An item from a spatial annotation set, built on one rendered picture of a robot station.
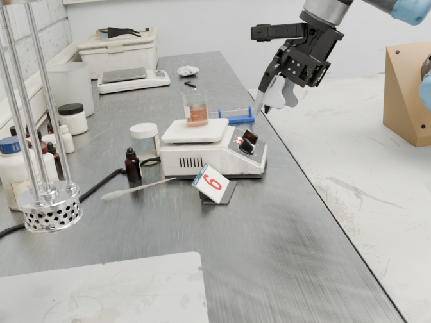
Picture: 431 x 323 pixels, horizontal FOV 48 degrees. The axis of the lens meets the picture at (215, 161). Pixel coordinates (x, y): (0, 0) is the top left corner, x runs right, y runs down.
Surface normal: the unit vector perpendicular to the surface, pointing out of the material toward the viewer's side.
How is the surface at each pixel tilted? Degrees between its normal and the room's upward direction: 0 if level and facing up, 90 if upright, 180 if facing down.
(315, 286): 0
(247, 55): 90
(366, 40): 90
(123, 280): 0
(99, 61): 94
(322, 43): 77
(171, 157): 90
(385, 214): 0
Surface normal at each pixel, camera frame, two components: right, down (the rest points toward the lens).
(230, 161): -0.17, 0.39
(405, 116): -0.99, 0.12
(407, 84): 0.01, -0.39
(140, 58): 0.07, 0.44
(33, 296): -0.09, -0.92
